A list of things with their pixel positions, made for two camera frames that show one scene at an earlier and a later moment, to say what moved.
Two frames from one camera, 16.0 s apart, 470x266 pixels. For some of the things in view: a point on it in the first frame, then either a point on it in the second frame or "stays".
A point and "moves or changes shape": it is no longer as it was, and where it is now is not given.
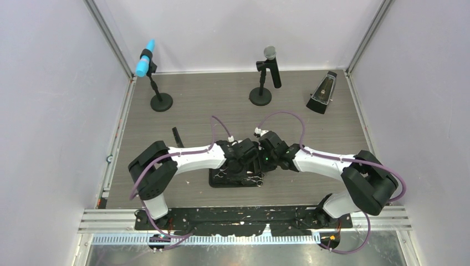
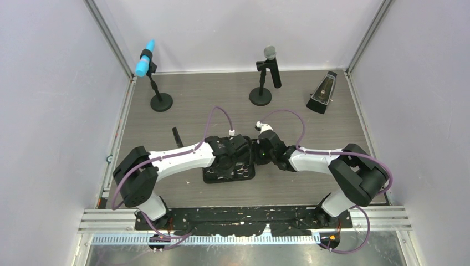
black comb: x=177 y=137 stays
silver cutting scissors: x=256 y=179 moves or changes shape
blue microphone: x=143 y=64 stays
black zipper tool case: x=220 y=178 moves or changes shape
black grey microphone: x=270 y=52 stays
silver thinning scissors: x=223 y=170 moves or changes shape
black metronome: x=322 y=93 stays
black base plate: x=286 y=220 stays
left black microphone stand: x=159 y=102 stays
